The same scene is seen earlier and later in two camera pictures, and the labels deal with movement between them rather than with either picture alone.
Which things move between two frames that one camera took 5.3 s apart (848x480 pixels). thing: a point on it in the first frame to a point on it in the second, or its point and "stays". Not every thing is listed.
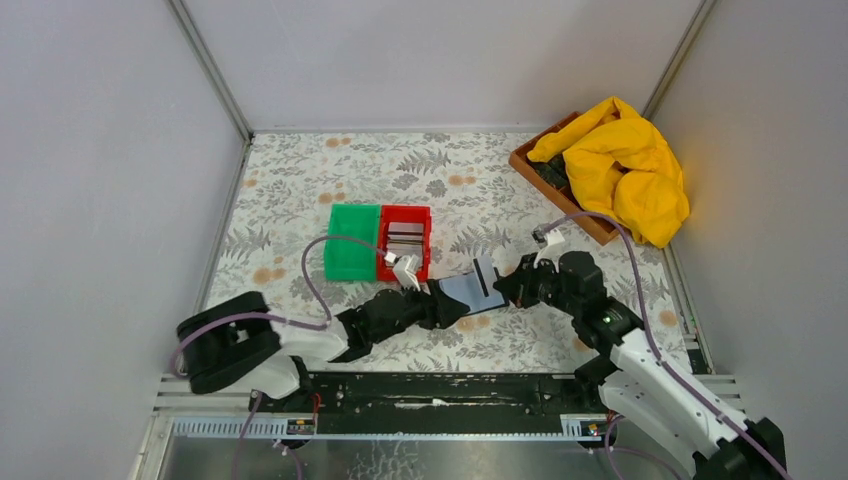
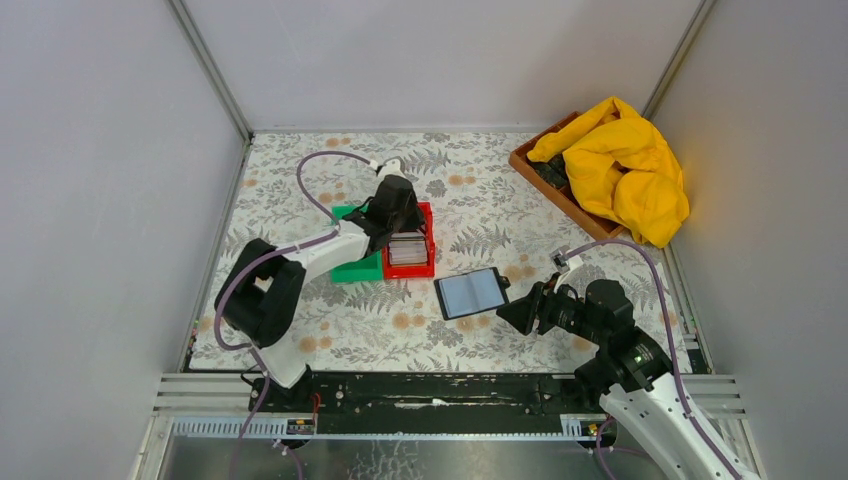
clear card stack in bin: [405, 239] stays
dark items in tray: [554, 171] stays
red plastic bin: [404, 214] stays
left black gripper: [449, 310] to [414, 219]
